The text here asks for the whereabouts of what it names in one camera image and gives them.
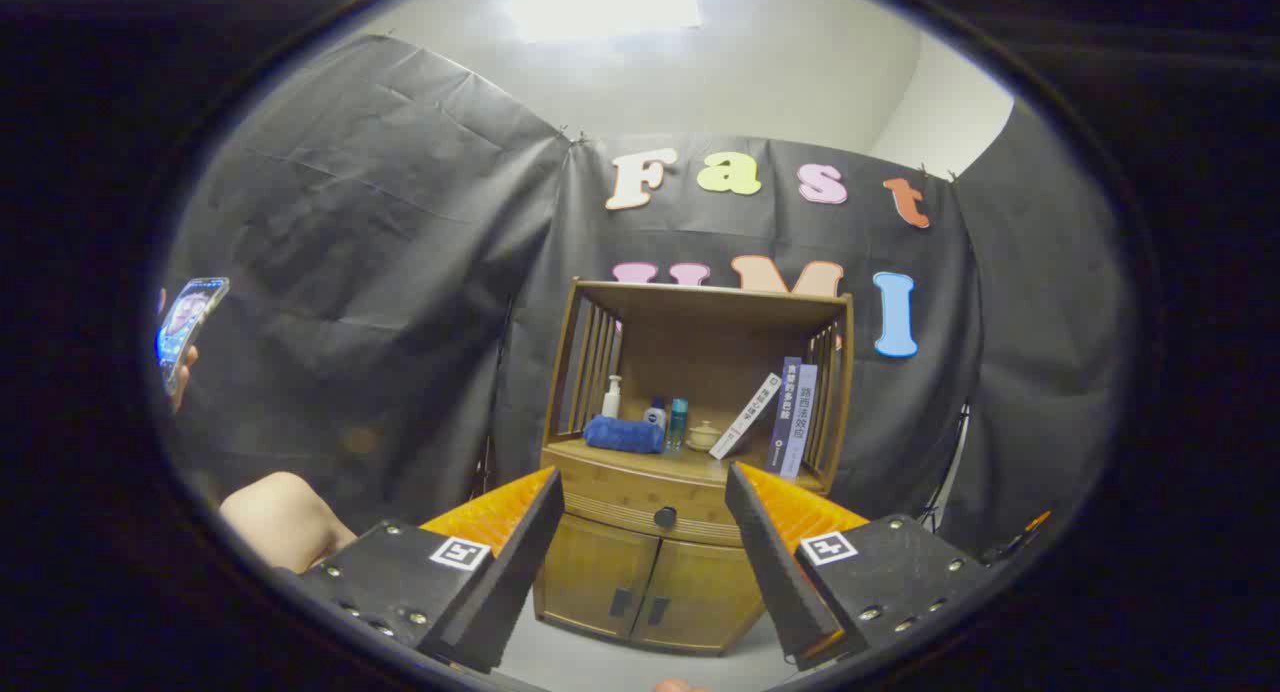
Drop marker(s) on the clear blue bottle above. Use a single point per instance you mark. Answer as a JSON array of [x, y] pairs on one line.
[[678, 422]]

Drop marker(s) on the black device with orange part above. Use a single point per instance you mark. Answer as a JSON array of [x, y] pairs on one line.
[[1035, 520]]

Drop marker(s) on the person's bare leg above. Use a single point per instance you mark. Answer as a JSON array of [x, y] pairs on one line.
[[280, 522]]

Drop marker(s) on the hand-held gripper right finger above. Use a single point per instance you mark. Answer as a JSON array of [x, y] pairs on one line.
[[780, 572]]

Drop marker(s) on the metal stand pole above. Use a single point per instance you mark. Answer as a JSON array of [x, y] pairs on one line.
[[950, 472]]

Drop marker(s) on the smartphone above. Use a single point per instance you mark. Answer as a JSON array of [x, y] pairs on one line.
[[190, 327]]

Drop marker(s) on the white book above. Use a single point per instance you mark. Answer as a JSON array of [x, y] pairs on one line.
[[747, 415]]

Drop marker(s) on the blue folded towel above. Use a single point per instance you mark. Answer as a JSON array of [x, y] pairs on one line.
[[622, 435]]

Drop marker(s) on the beige lidded teacup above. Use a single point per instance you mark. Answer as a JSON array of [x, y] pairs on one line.
[[704, 437]]

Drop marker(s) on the white pump bottle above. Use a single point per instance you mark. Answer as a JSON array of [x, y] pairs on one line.
[[611, 402]]

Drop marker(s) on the dark blue book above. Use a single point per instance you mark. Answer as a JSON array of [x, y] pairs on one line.
[[783, 412]]

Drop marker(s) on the white bottle with blue cap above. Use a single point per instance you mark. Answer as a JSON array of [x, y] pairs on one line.
[[656, 415]]

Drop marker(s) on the pale purple book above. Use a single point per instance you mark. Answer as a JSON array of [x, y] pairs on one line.
[[800, 422]]

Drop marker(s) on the wooden cabinet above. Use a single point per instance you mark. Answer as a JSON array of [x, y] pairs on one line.
[[700, 342]]

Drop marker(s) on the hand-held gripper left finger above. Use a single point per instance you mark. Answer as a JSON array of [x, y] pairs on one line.
[[500, 592]]

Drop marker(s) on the wooden drawer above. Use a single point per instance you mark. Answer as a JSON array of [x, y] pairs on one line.
[[620, 497]]

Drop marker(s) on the wooden cabinet door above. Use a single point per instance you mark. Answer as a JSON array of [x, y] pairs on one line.
[[700, 592], [590, 572]]

